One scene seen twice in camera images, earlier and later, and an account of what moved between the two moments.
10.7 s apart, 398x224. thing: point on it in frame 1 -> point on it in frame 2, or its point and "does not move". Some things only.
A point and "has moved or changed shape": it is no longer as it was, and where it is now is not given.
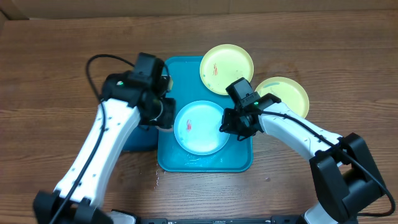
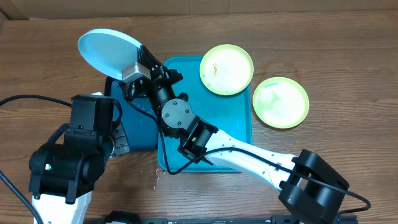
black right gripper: x=232 y=123 -> x=158 y=74
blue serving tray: x=188 y=85 does not move
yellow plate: x=288 y=91 does not move
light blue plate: x=196 y=127 has moved or changed shape
